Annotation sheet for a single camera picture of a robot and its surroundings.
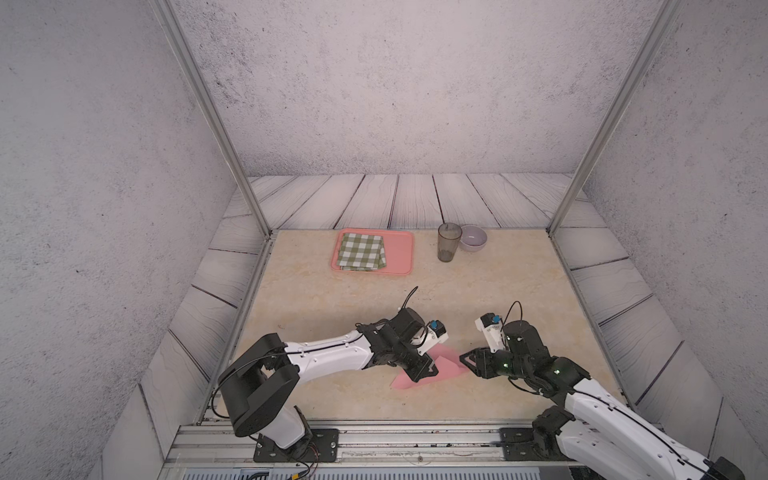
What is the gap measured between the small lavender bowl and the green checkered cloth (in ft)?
1.02

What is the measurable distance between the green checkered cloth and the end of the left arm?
1.43 feet

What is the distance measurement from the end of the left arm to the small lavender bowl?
512 mm

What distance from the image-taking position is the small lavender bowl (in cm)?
113

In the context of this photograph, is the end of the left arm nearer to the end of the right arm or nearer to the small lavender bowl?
the end of the right arm

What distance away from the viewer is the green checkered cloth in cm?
111

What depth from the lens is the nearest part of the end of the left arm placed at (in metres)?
0.70

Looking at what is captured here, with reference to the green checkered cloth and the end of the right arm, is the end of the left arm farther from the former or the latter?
the green checkered cloth
